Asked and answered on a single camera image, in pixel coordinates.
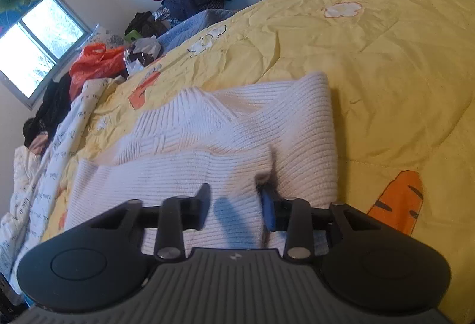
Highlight sliding glass window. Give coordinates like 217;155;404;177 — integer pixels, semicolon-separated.
0;0;92;109

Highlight orange plastic bag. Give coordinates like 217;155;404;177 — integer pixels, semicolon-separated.
69;43;127;98

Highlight white script print quilt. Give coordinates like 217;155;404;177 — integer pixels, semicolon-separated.
0;78;119;274

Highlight yellow carrot print quilt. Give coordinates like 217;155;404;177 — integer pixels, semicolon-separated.
41;0;475;310

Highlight light blue blanket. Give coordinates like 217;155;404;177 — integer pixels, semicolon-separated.
156;9;242;50

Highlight black garment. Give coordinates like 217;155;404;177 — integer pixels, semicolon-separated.
22;72;79;148

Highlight dark olive bag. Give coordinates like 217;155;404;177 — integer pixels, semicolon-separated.
124;11;167;39

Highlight white knit sweater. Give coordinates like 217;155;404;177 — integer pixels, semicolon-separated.
64;72;339;257

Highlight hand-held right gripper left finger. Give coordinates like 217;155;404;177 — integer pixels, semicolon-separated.
90;183;211;260

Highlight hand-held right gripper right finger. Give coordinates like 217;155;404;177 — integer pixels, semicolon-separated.
257;185;381;260

